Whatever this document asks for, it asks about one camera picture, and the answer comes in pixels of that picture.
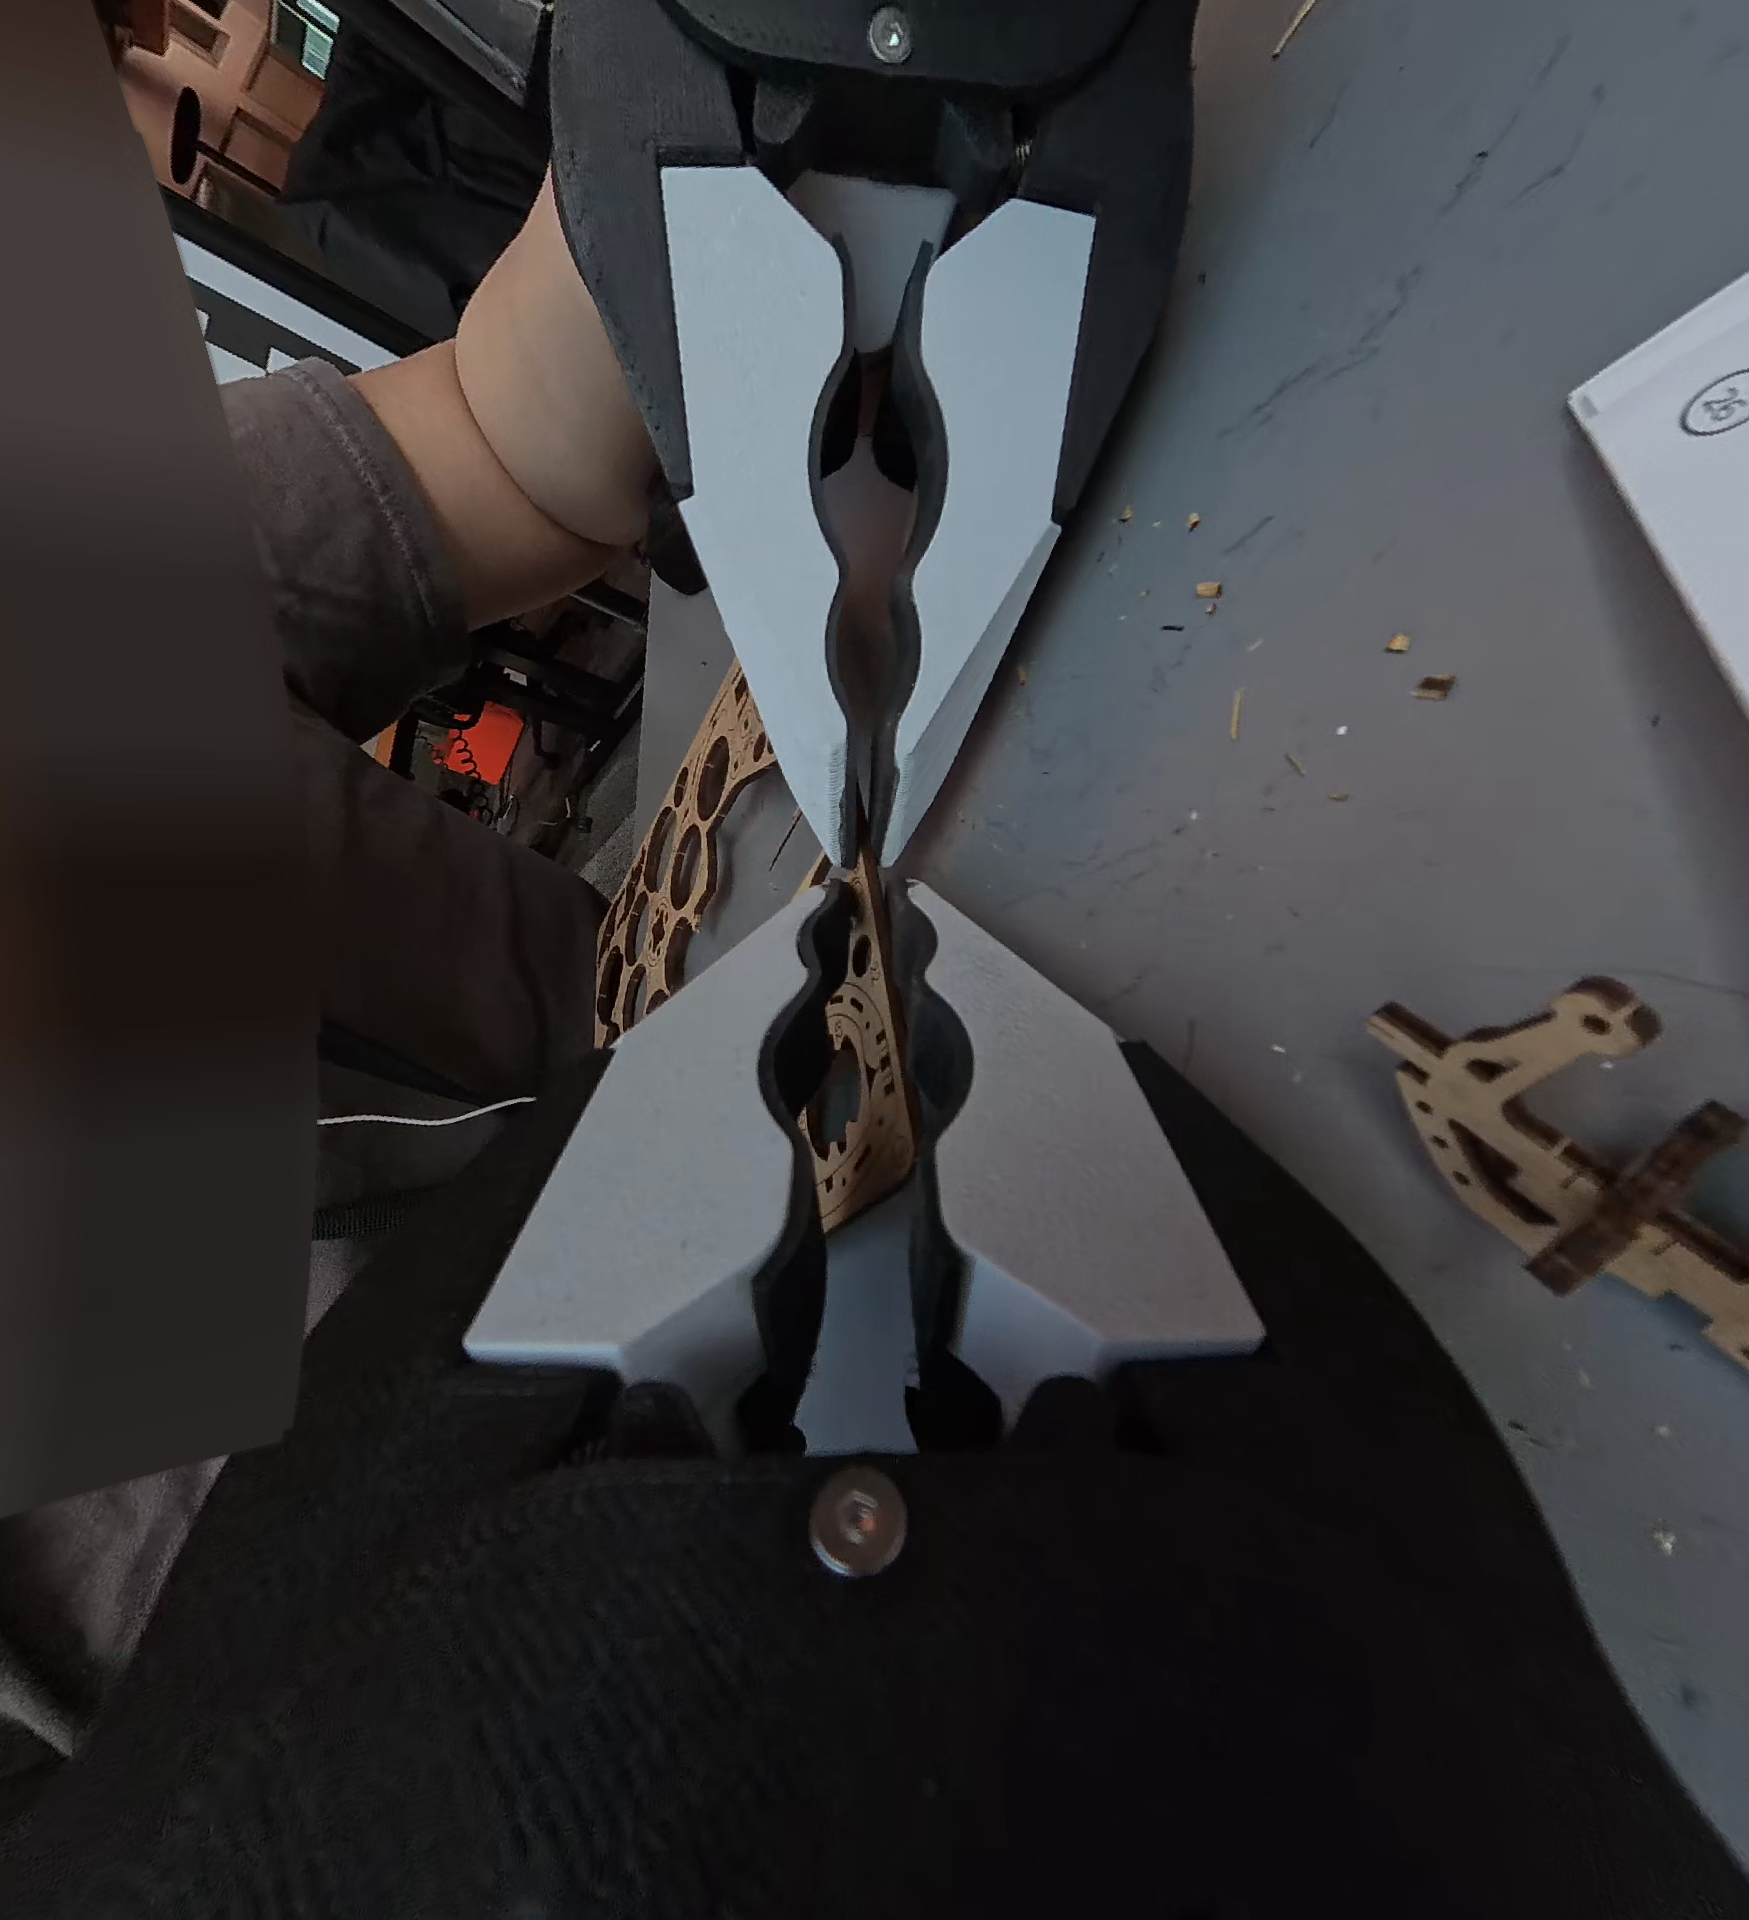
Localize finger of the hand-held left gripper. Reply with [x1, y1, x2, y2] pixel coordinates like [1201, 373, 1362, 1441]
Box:
[880, 195, 1097, 875]
[656, 162, 860, 868]

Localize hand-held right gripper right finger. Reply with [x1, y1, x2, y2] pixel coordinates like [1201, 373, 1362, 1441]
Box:
[892, 879, 1269, 1456]

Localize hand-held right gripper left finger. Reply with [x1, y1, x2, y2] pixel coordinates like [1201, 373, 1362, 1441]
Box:
[462, 879, 860, 1454]

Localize perforated wooden parts sheet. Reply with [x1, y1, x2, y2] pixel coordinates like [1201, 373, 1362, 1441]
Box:
[591, 656, 925, 1235]

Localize person's left forearm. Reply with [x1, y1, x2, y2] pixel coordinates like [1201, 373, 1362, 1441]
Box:
[347, 167, 673, 639]

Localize wooden model assembly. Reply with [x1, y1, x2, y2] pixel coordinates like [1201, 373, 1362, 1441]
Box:
[1362, 977, 1749, 1437]

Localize white sign with black print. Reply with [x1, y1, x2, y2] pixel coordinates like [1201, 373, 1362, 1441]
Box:
[164, 228, 413, 388]

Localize brown wooden furniture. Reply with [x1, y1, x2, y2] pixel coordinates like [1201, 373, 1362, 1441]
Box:
[90, 0, 338, 209]

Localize scattered wood chips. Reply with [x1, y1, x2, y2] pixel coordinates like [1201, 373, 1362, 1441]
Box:
[1110, 502, 1461, 824]

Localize orange device with coiled cable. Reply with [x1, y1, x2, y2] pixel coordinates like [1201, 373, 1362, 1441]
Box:
[383, 693, 552, 821]

